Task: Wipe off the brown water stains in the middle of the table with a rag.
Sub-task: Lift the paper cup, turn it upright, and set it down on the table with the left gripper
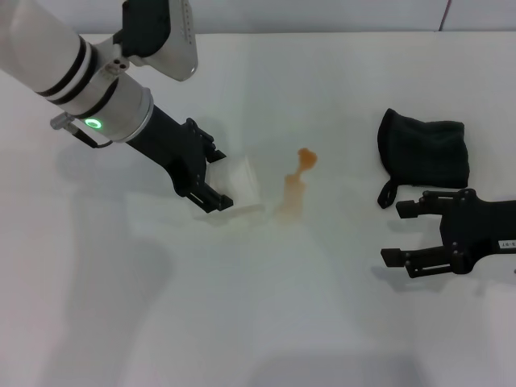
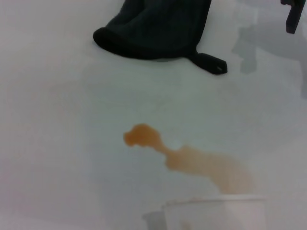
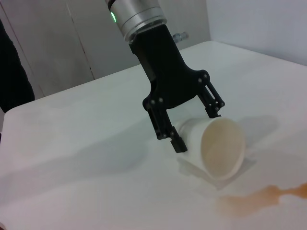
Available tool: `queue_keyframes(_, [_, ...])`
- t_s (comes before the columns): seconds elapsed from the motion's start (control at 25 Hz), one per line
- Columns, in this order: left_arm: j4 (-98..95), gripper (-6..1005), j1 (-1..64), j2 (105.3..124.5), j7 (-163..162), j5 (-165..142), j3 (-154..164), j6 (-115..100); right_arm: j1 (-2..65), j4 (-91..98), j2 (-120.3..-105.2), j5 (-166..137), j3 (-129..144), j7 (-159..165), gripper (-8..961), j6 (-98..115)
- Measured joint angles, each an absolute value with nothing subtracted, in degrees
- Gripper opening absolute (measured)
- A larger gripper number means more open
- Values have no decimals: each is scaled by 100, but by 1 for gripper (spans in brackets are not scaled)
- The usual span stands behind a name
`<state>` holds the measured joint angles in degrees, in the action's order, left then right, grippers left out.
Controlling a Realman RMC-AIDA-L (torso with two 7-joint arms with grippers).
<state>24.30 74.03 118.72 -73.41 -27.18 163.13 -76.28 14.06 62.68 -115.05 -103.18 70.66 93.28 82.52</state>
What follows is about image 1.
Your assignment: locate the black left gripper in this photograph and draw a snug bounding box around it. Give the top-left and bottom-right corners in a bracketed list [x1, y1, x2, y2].
[126, 102, 235, 214]

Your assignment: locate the white paper cup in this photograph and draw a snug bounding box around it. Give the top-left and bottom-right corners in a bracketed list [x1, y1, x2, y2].
[192, 154, 268, 222]

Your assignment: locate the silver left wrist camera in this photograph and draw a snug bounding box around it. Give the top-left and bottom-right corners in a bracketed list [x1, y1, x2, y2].
[120, 0, 200, 82]

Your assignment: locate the dark blue rag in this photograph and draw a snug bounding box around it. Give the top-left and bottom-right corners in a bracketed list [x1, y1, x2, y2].
[376, 107, 472, 210]

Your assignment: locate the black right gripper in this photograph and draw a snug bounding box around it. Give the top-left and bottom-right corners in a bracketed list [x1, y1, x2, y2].
[380, 188, 516, 280]

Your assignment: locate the brown water stain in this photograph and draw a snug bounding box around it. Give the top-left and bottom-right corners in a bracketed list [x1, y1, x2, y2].
[274, 147, 320, 225]

